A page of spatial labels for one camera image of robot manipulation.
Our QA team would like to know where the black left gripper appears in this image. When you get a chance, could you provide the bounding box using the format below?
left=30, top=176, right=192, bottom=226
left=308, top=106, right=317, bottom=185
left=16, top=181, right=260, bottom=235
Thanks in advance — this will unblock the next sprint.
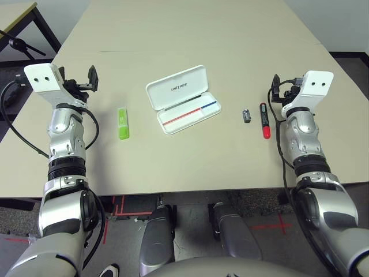
left=58, top=65, right=100, bottom=102

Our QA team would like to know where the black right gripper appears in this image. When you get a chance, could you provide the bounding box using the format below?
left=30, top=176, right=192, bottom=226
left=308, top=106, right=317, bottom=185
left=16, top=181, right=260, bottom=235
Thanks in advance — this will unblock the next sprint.
left=271, top=73, right=303, bottom=107

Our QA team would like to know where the black marker red cap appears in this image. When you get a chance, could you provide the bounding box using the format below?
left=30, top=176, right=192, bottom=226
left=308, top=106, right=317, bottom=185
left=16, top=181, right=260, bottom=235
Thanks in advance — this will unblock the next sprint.
left=259, top=102, right=272, bottom=140

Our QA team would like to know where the green glue stick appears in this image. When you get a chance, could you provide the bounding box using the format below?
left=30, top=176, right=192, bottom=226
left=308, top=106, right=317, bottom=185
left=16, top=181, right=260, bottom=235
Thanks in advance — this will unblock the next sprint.
left=116, top=107, right=130, bottom=140

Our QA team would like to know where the white plastic pencil case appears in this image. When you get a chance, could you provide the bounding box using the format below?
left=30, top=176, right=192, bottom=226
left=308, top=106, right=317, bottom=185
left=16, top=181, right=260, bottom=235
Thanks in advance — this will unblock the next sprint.
left=145, top=65, right=222, bottom=135

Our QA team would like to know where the black tripod stand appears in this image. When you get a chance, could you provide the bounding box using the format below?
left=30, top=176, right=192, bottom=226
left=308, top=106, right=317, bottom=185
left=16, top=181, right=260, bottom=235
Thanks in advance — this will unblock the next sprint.
left=0, top=28, right=47, bottom=60

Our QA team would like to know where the grey carpet piece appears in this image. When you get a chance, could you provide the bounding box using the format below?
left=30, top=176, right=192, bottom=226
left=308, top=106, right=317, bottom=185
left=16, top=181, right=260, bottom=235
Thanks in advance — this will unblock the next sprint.
left=0, top=199, right=41, bottom=234

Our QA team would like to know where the grey robot right leg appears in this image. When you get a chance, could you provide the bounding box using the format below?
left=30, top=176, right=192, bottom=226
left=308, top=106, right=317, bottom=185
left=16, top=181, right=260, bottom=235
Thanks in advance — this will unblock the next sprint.
left=208, top=202, right=263, bottom=260

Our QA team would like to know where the grey robot leg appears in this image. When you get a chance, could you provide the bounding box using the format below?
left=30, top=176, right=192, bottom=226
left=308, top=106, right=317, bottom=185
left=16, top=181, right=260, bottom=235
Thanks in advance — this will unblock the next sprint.
left=138, top=204, right=177, bottom=271
left=208, top=202, right=263, bottom=260

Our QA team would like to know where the grey robot left leg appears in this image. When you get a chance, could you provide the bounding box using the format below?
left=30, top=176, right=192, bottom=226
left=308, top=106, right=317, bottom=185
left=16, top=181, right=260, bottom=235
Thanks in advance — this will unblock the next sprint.
left=138, top=204, right=177, bottom=271

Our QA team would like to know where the grey robot torso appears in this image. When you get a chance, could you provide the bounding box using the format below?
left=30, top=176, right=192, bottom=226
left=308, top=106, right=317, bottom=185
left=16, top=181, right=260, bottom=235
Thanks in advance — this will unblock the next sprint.
left=144, top=256, right=306, bottom=277

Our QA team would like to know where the white sneaker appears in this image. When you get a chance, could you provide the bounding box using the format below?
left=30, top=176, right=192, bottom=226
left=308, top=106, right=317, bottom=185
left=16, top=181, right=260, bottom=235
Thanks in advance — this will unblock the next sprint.
left=99, top=264, right=119, bottom=277

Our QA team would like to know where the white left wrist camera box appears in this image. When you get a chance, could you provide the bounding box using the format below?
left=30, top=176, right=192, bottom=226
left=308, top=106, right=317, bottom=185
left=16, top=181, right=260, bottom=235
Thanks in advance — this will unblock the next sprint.
left=23, top=63, right=87, bottom=108

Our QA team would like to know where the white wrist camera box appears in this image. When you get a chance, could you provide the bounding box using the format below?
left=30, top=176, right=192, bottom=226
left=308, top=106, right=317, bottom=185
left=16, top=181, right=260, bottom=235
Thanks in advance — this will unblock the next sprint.
left=281, top=70, right=334, bottom=116
left=23, top=63, right=87, bottom=108

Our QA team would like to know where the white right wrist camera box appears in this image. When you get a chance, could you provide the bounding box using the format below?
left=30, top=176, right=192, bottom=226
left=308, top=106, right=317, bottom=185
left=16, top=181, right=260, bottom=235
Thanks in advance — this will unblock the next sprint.
left=281, top=70, right=334, bottom=116

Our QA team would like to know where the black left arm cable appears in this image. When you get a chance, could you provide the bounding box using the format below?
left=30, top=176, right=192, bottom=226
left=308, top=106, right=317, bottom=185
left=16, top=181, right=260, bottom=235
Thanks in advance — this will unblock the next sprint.
left=0, top=76, right=100, bottom=159

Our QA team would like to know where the beige side table black frame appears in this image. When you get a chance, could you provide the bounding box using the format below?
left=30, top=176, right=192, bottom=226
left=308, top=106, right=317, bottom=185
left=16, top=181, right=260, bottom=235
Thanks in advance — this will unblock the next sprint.
left=0, top=0, right=63, bottom=63

